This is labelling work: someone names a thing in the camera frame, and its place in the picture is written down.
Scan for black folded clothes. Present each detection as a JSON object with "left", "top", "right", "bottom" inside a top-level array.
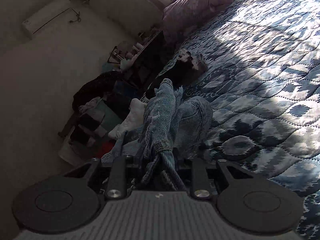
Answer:
[{"left": 145, "top": 50, "right": 208, "bottom": 99}]

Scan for white wall air conditioner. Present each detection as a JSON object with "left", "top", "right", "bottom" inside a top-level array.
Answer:
[{"left": 21, "top": 0, "right": 71, "bottom": 39}]

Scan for blue white patterned quilt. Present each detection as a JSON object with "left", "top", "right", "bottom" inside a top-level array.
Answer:
[{"left": 139, "top": 0, "right": 320, "bottom": 238}]

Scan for cluttered bedside shelf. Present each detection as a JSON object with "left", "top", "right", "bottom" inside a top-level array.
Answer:
[{"left": 106, "top": 25, "right": 165, "bottom": 72}]

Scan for pink pillow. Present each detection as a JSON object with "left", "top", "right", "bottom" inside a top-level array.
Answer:
[{"left": 162, "top": 0, "right": 233, "bottom": 43}]

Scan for blue denim jacket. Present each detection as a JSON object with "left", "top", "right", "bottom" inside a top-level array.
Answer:
[{"left": 101, "top": 77, "right": 214, "bottom": 192}]

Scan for white rolled quilted cloth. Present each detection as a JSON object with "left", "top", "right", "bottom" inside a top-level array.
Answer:
[{"left": 108, "top": 98, "right": 147, "bottom": 140}]

